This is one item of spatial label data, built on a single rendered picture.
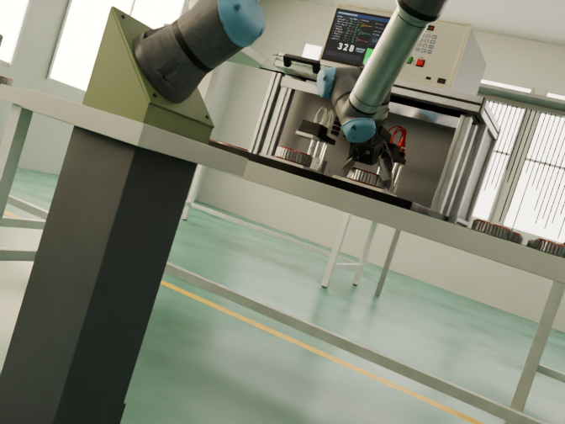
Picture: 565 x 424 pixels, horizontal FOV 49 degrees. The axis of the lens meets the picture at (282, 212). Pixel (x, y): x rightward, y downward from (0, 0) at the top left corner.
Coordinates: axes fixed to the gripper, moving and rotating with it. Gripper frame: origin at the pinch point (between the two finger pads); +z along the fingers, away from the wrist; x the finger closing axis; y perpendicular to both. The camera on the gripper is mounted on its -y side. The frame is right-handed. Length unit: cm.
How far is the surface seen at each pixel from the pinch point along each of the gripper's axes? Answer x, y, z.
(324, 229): -258, -524, 371
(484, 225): 32.3, -10.0, 8.1
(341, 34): -27, -32, -31
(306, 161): -19.0, 1.8, -1.6
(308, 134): -23.0, -5.7, -6.5
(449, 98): 12.4, -23.2, -20.7
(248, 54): -84, -64, -7
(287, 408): -11, 17, 82
